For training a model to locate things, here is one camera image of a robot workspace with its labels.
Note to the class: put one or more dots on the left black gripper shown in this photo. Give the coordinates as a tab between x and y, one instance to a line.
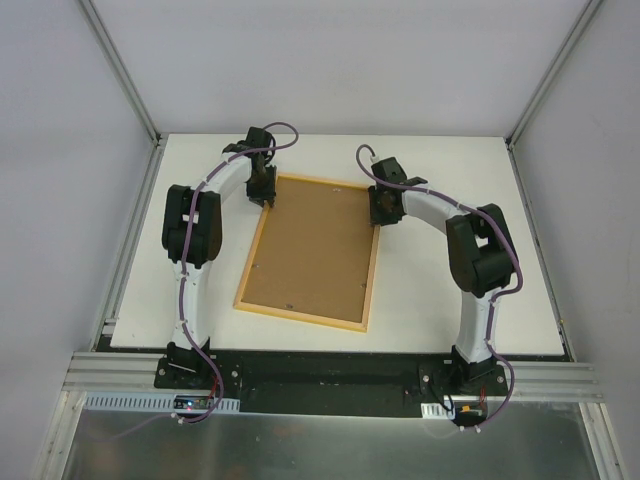
261	187

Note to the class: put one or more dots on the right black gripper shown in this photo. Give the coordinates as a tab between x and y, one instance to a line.
381	209

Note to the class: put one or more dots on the yellow wooden picture frame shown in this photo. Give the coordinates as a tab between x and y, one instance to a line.
370	280

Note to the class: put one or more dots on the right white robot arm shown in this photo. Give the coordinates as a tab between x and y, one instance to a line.
481	256

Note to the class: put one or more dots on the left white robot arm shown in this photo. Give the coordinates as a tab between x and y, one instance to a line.
192	235

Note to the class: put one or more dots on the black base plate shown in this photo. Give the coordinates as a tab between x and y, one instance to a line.
393	385

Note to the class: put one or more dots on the right white cable duct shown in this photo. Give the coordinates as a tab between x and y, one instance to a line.
437	411

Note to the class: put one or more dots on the white cable duct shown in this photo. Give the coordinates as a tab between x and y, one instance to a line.
437	411
160	403

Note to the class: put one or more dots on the left aluminium corner post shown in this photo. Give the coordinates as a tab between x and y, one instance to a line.
118	68

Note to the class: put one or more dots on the aluminium corner post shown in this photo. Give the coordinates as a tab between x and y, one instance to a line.
580	25
118	68

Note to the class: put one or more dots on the aluminium front rail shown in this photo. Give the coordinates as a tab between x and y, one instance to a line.
540	381

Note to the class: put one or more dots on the left white cable duct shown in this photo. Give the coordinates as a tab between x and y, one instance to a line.
160	403

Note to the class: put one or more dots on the right aluminium corner post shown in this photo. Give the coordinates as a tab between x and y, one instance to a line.
580	25

